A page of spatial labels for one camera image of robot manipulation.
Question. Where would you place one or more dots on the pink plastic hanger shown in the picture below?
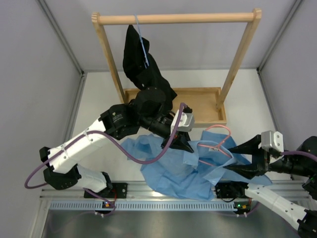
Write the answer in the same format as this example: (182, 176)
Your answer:
(218, 146)

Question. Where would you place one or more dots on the light blue shirt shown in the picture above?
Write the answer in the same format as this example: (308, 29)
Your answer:
(185, 175)

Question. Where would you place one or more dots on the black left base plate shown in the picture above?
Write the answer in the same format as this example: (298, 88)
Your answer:
(119, 190)

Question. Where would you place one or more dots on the blue plastic hanger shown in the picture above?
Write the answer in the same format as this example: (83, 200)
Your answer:
(146, 62)

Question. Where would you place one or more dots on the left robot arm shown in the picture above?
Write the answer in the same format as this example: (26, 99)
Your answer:
(150, 110)

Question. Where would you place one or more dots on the aluminium mounting rail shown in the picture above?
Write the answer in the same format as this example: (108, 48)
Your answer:
(138, 190)

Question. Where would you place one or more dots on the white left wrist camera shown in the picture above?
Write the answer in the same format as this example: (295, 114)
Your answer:
(186, 123)

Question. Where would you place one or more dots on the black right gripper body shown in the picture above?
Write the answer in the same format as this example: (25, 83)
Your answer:
(287, 165)

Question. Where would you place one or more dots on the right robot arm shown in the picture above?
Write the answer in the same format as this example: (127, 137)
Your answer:
(283, 197)

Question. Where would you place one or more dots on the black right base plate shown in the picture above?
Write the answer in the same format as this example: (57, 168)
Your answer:
(230, 190)

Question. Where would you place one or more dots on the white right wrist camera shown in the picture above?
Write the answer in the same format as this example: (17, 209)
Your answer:
(272, 142)

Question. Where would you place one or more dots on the black shirt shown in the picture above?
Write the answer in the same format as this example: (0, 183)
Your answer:
(135, 71)

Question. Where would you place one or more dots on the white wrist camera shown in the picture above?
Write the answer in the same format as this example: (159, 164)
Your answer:
(272, 142)
(186, 123)

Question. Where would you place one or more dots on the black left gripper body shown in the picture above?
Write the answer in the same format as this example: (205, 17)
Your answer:
(158, 127)

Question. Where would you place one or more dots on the grey slotted cable duct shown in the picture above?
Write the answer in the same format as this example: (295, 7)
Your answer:
(146, 206)

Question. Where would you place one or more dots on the wooden clothes rack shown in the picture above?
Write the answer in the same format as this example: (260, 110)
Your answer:
(207, 102)

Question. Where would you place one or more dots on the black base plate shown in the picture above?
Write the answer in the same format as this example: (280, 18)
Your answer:
(119, 190)
(230, 190)

